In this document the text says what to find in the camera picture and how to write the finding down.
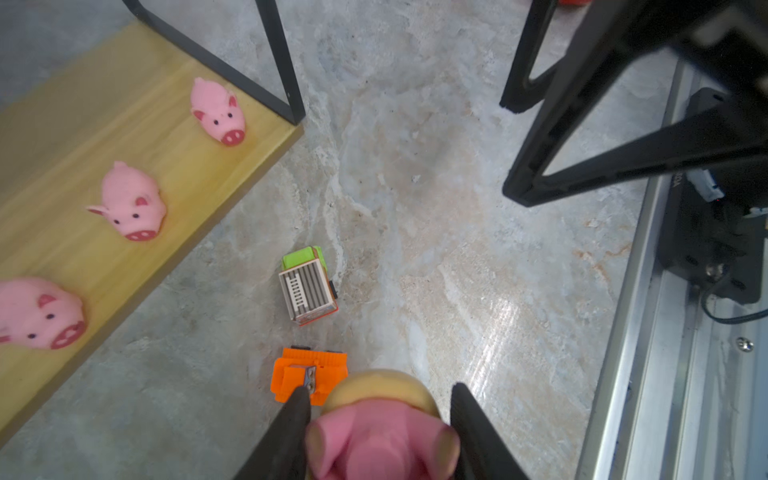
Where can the orange toy truck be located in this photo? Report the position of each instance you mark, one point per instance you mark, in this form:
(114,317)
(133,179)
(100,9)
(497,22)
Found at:
(318,371)

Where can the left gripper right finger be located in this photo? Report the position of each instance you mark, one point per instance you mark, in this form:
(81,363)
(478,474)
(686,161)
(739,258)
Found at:
(483,453)

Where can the pink bear donut toy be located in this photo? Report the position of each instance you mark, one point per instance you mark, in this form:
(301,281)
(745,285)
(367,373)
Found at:
(381,424)

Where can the green box toy truck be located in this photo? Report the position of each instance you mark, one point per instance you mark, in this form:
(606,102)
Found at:
(308,291)

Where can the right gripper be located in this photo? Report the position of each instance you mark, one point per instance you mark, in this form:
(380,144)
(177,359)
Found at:
(732,48)

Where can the wooden three-tier shelf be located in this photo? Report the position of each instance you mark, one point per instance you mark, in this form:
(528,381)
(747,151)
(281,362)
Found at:
(127,100)

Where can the pink pig toy on shelf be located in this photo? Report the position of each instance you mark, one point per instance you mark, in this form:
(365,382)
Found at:
(218,112)

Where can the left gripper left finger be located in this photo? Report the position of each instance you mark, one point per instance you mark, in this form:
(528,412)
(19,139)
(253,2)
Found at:
(280,454)

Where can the pink pig toy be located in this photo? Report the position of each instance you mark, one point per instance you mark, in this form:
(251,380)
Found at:
(131,203)
(38,314)
(218,112)

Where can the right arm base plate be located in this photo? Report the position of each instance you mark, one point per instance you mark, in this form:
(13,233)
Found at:
(714,224)

